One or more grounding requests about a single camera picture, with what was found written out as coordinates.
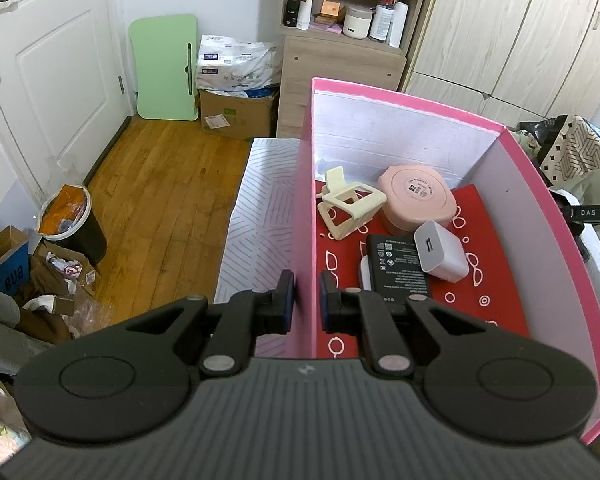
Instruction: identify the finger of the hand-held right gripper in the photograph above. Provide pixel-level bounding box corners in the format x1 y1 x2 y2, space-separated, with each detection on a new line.
560 202 600 224

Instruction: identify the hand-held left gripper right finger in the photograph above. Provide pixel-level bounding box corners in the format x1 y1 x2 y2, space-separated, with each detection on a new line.
320 270 516 378

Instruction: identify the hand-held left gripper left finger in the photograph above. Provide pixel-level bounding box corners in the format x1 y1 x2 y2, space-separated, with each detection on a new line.
97 270 297 378

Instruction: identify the white mobile router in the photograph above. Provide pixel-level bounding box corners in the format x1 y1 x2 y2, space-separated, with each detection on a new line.
357 256 376 292

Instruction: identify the black battery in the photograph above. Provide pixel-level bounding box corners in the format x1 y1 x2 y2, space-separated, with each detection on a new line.
366 233 433 306

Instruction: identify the pink cardboard box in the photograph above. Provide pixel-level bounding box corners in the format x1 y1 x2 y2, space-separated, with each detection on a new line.
292 77 600 448

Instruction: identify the beige phone stand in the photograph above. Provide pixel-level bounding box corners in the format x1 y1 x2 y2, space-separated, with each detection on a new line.
317 166 386 241

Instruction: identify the white charger plug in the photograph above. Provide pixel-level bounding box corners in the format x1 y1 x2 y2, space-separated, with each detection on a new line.
413 219 471 283

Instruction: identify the pink rounded case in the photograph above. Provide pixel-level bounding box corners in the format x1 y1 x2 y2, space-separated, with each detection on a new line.
377 165 456 233

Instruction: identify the geometric patterned bag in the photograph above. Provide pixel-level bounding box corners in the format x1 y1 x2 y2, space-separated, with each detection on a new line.
517 115 600 186

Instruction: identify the red patterned paper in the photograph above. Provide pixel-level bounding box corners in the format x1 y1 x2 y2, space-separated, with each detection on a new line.
317 185 531 361

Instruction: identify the light wooden wardrobe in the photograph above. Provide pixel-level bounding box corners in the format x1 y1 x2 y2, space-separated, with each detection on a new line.
402 0 600 128

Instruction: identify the labelled cardboard box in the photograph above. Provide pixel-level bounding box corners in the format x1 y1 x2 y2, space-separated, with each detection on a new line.
199 87 278 141

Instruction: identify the black trash bin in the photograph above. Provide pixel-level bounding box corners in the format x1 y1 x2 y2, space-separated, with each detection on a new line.
37 185 108 266

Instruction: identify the wooden shelf unit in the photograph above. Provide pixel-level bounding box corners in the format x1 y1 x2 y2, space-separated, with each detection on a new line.
276 0 436 141

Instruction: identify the brown cloth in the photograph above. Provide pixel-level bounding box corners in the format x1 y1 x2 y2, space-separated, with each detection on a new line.
17 260 73 346

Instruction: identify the tissue pack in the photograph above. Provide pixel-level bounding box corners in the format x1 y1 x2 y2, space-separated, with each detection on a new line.
196 35 281 96

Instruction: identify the white cylinder bottle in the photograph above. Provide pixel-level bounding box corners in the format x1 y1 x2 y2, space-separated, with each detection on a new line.
387 1 410 47

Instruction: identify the green folding table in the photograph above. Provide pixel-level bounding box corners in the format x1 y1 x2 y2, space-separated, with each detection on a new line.
128 14 201 122

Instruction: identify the white can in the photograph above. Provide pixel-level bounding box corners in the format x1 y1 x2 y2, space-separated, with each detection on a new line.
370 2 396 43

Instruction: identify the white jar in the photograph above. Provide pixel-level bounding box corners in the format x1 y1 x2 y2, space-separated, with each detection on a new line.
342 5 373 40

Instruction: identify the blue white carton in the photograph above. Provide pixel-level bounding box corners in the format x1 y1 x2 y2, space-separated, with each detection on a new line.
0 225 31 293

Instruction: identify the white door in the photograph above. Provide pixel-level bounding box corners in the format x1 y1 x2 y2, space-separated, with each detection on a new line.
0 0 136 226

